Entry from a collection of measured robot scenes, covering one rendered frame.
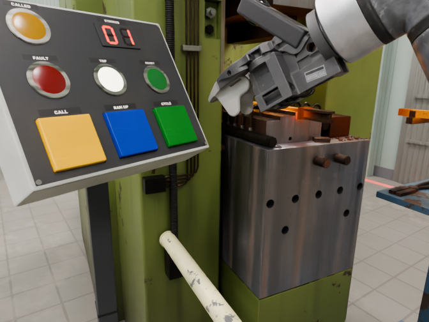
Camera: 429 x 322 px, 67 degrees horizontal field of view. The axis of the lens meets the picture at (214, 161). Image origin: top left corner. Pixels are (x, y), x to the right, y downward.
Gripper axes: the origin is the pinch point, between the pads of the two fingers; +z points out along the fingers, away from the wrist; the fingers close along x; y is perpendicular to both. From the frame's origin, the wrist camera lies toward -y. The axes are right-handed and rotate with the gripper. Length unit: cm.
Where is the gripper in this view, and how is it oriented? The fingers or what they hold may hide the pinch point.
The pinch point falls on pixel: (214, 93)
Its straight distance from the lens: 54.4
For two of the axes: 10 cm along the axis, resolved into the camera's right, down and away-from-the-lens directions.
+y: 3.8, 9.2, -0.8
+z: -6.8, 3.3, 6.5
